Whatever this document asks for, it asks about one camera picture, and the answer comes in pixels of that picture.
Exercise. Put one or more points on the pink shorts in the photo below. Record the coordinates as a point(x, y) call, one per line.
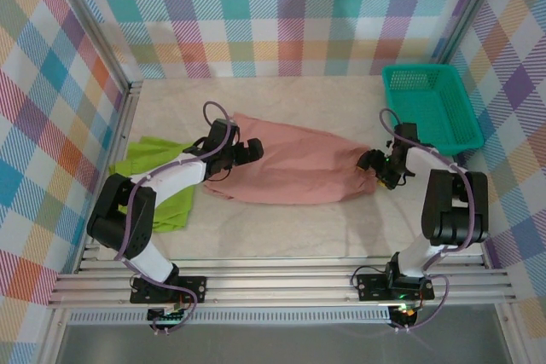
point(298, 163)

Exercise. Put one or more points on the lime green shorts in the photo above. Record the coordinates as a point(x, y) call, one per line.
point(141, 155)

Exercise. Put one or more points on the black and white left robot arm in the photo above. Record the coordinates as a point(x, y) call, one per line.
point(128, 227)

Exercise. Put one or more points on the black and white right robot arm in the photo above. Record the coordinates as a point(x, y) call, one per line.
point(452, 219)

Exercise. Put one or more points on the teal plastic basket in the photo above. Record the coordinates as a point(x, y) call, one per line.
point(426, 95)

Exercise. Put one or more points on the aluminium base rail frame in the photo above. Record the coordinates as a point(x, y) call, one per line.
point(277, 283)

